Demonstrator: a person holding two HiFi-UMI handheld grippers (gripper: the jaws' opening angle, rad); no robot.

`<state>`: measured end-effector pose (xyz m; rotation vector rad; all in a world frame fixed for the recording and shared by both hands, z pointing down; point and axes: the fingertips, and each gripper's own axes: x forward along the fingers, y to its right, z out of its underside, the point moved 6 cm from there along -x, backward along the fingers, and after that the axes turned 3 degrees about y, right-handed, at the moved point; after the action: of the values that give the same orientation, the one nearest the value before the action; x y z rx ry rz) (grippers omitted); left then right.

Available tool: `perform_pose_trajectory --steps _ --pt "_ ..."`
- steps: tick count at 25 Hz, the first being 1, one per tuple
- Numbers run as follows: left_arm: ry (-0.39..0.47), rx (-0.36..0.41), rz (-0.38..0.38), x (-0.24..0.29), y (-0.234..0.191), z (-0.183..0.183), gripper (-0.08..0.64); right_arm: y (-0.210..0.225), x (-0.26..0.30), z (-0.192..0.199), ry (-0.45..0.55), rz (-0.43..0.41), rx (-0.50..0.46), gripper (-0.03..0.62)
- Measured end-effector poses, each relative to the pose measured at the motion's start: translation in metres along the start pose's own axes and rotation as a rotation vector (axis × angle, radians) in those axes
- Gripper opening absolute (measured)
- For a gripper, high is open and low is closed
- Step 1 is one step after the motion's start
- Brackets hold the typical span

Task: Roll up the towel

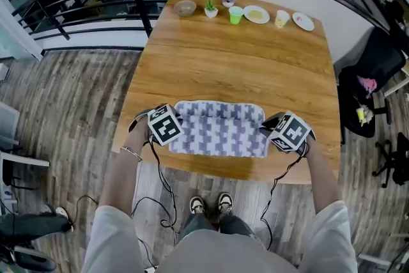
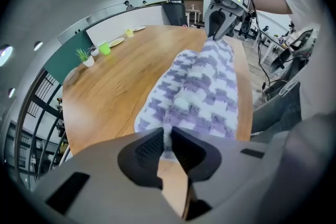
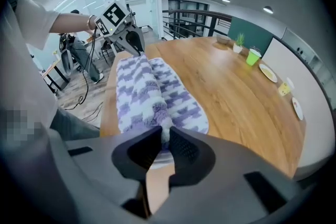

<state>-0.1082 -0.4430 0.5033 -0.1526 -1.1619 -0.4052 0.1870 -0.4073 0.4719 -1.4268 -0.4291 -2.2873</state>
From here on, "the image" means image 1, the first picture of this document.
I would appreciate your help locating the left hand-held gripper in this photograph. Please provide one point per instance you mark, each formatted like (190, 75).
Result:
(166, 126)

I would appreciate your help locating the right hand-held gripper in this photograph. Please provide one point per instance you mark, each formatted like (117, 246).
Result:
(292, 132)

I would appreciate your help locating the purple patterned towel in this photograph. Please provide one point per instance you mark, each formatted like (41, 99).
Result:
(220, 134)

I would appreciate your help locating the person's left forearm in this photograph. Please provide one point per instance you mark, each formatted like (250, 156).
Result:
(123, 179)

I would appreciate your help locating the person's right forearm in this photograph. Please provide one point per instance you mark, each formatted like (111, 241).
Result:
(322, 182)

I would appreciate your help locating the person's right shoe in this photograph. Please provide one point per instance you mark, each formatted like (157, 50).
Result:
(225, 203)

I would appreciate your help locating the person's shoe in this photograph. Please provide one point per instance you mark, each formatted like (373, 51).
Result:
(225, 203)
(197, 205)

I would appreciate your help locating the person's left shoe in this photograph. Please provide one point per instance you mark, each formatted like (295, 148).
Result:
(197, 205)

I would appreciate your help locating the small bright yellow cup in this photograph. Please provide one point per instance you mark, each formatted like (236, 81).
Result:
(360, 113)

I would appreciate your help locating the small flower bunch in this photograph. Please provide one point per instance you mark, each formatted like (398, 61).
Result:
(368, 115)

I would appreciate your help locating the pink cloth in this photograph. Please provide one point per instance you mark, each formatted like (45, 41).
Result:
(367, 83)

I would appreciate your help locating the person's dark jeans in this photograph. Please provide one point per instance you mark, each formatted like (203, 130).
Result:
(198, 223)

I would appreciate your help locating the brown bowl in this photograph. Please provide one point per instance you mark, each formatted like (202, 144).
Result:
(185, 8)

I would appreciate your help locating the pale yellow cup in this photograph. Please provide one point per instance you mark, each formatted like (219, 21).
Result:
(282, 19)

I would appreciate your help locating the small potted plant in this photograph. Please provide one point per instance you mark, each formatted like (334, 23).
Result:
(211, 11)

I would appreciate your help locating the white plate with pink food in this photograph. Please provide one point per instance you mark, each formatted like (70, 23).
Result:
(303, 21)

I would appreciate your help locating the white plate with yellow food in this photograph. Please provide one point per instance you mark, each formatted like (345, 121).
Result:
(256, 14)

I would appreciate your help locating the green cup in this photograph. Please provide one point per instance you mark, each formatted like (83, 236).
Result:
(236, 16)

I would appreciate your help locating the white partition panel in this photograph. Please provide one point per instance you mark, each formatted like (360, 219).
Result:
(297, 6)

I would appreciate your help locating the small purple pot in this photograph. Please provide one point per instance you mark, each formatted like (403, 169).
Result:
(228, 0)

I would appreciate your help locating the black office chair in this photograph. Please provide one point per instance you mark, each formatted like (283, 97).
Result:
(380, 57)
(397, 160)

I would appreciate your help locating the person's beige shirt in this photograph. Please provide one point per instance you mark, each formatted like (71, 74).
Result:
(223, 252)

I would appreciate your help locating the white shelf frame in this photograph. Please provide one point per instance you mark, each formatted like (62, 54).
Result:
(25, 161)

